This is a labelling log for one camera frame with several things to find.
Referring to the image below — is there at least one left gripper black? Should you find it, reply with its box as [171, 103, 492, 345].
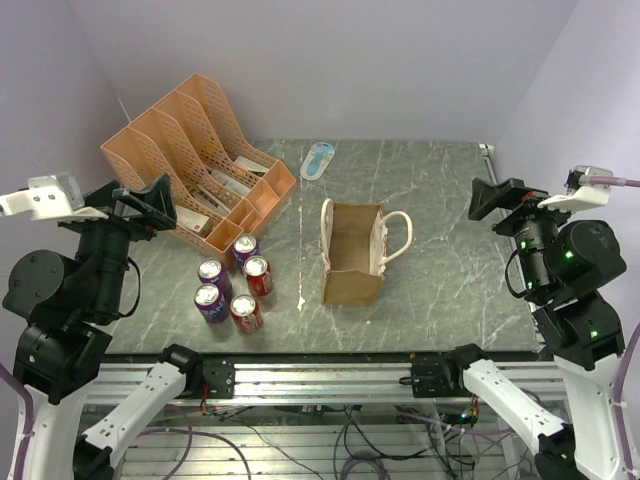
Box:
[73, 171, 176, 315]

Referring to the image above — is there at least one blue white blister pack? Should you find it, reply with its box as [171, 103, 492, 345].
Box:
[300, 141, 335, 181]

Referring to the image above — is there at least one canvas bag brown printed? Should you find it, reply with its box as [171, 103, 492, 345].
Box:
[319, 198, 414, 307]

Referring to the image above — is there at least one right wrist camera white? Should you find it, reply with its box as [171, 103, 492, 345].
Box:
[537, 165, 613, 214]

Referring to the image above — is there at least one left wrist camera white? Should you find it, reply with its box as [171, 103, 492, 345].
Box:
[1, 173, 108, 223]

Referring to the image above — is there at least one white red box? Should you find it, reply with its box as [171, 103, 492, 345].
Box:
[175, 205, 213, 238]

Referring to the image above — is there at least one aluminium mounting rail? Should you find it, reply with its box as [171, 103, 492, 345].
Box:
[54, 359, 581, 406]

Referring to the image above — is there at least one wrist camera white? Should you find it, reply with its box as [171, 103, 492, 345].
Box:
[537, 165, 613, 214]
[1, 173, 108, 223]

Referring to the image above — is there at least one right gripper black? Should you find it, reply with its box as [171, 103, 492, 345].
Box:
[468, 175, 585, 295]

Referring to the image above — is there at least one orange plastic file organizer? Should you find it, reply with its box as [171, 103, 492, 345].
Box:
[101, 74, 296, 265]

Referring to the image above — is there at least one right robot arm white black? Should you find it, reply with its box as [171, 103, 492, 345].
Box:
[440, 168, 639, 479]

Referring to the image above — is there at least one white box in organizer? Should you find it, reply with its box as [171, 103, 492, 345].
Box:
[234, 156, 269, 176]

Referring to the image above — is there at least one purple soda can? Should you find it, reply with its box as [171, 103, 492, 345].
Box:
[193, 284, 229, 324]
[197, 258, 233, 300]
[232, 233, 260, 270]

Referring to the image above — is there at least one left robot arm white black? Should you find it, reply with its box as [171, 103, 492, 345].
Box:
[1, 174, 204, 479]

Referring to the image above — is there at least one red soda can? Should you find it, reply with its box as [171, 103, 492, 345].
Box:
[230, 294, 263, 334]
[243, 255, 274, 297]

